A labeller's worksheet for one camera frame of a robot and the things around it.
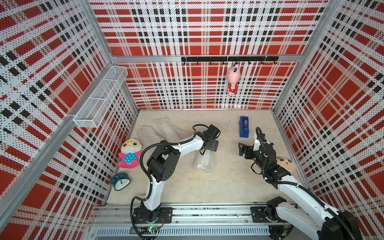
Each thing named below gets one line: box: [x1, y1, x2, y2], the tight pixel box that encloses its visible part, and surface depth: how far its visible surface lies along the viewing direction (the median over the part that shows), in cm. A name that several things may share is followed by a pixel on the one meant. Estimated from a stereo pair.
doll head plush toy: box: [276, 157, 298, 176], surface depth 84 cm
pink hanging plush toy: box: [226, 63, 241, 96], surface depth 95 cm
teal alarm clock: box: [110, 171, 131, 191], surface depth 81 cm
